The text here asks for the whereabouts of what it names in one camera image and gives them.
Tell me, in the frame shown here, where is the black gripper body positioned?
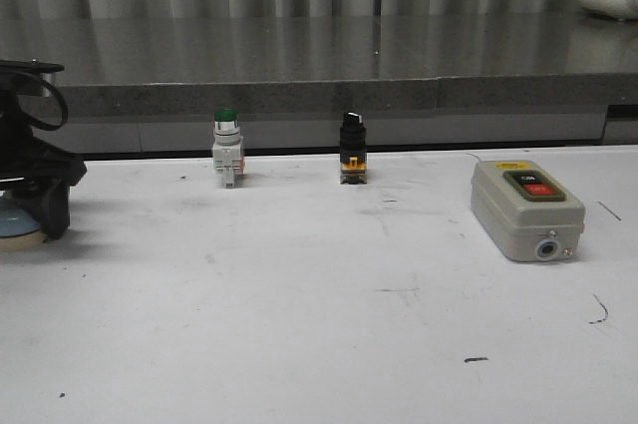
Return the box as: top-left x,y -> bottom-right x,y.
1,60 -> 87,187

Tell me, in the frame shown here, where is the grey on off switch box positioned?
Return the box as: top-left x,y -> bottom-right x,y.
471,161 -> 586,262

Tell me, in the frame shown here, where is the grey stone counter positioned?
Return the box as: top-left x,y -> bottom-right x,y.
1,13 -> 637,156

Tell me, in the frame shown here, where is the black selector switch orange base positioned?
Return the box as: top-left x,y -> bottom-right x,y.
339,112 -> 367,185

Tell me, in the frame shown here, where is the green pushbutton switch white body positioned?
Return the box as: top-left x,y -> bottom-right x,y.
211,108 -> 244,188

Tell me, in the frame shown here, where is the blue desk bell cream base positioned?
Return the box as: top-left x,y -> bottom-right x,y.
1,198 -> 47,252

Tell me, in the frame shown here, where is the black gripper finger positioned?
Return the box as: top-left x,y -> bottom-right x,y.
23,179 -> 70,239

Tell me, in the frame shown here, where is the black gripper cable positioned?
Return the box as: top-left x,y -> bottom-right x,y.
9,69 -> 70,130

